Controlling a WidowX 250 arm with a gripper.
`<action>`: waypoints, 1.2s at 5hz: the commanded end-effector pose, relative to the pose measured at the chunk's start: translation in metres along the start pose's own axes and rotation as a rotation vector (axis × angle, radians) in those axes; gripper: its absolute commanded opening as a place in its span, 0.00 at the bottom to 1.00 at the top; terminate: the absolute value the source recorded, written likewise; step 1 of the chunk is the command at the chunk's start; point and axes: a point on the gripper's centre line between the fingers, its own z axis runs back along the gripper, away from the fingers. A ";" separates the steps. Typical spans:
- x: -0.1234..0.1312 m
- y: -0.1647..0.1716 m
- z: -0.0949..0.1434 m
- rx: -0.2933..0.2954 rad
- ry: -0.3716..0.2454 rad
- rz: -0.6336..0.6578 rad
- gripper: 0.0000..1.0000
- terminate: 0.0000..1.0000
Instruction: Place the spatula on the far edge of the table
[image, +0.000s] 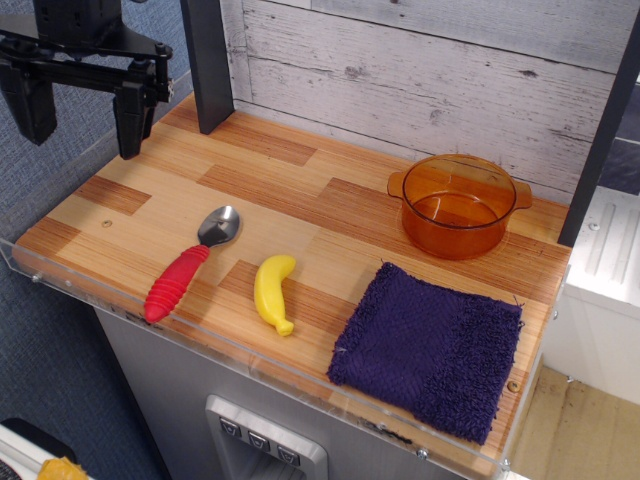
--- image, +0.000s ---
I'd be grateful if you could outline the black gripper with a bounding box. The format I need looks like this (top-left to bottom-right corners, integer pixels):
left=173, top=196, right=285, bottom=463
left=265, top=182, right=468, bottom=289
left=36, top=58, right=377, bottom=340
left=1, top=1, right=173, bottom=160

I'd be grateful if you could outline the red handled metal spoon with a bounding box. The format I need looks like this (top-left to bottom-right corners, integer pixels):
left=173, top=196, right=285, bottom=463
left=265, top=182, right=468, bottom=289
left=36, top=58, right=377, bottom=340
left=144, top=205, right=241, bottom=324

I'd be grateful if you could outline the orange transparent pot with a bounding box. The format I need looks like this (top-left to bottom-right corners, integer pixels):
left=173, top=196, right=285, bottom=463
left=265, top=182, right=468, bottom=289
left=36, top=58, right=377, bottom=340
left=387, top=154, right=533, bottom=260

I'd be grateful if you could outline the clear acrylic table guard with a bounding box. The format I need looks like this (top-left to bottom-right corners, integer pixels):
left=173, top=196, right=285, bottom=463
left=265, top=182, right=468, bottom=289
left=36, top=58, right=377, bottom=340
left=9, top=98, right=569, bottom=479

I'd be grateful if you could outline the yellow toy banana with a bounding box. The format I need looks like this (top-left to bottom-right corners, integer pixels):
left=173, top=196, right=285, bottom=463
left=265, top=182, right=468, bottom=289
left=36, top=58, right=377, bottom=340
left=254, top=254, right=296, bottom=336

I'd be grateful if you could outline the grey cabinet with dispenser panel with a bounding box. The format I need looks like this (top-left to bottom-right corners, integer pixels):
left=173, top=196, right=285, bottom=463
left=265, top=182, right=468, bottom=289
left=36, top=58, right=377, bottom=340
left=97, top=310, right=457, bottom=479

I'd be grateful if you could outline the yellow object bottom corner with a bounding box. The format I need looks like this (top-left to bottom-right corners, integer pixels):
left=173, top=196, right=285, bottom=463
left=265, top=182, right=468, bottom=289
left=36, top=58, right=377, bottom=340
left=36, top=457, right=89, bottom=480

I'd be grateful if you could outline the purple knitted cloth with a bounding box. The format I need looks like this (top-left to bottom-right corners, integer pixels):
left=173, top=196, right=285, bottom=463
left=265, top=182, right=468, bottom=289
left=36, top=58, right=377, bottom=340
left=327, top=262, right=523, bottom=445

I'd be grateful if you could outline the white toy sink unit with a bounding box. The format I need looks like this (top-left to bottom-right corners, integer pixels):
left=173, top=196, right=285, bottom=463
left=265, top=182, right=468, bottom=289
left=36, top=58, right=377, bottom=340
left=543, top=187, right=639, bottom=404

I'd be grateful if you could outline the black left post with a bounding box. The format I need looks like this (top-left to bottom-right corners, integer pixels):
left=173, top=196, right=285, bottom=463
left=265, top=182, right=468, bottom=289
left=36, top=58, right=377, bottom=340
left=181, top=0, right=235, bottom=134

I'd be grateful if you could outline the black post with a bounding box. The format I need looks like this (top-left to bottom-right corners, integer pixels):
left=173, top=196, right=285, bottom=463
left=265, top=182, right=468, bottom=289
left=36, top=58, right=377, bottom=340
left=557, top=13, right=639, bottom=247
left=181, top=0, right=235, bottom=134

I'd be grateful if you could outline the black right post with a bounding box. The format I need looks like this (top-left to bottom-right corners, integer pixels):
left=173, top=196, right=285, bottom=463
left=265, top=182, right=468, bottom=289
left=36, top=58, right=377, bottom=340
left=557, top=13, right=639, bottom=247

